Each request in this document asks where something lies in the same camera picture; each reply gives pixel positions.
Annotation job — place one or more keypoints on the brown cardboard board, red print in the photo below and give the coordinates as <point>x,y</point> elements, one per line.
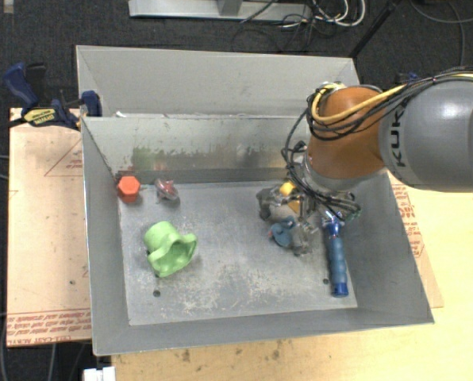
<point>42,220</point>

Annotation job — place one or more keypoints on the orange hexagonal block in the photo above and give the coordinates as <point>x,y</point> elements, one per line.
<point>128,189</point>

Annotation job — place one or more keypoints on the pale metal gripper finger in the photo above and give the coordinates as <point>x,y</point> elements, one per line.
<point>310,232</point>
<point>303,246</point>

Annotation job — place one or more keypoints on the red and grey spinning top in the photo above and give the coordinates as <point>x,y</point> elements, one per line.
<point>166,189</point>

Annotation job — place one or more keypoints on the blue toy animal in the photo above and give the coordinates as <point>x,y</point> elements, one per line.
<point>282,232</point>

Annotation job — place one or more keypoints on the grey metal bin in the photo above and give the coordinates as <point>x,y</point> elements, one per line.
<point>228,276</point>

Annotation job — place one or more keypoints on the grey and yellow toy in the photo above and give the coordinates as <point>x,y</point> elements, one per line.
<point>274,206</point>

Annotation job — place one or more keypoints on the light green plastic cup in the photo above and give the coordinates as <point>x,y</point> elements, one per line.
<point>169,252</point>

